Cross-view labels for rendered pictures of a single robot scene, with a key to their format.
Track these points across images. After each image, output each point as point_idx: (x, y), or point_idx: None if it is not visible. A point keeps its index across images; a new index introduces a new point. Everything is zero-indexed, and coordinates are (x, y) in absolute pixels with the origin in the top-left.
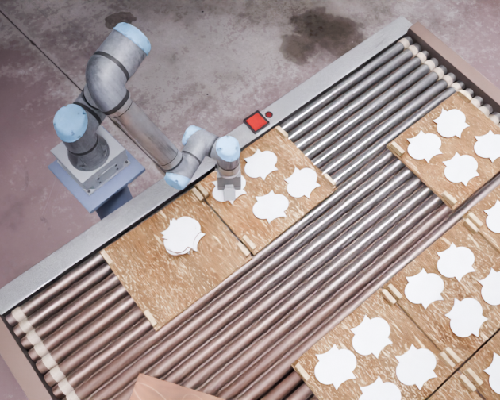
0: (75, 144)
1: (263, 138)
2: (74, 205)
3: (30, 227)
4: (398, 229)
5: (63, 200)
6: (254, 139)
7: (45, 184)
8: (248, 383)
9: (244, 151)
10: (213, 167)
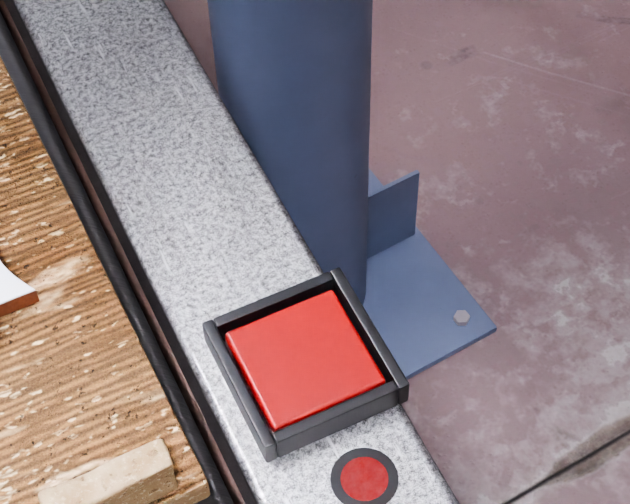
0: None
1: (123, 364)
2: (503, 134)
3: (442, 22)
4: None
5: (527, 108)
6: (173, 332)
7: (598, 65)
8: None
9: (65, 217)
10: (45, 68)
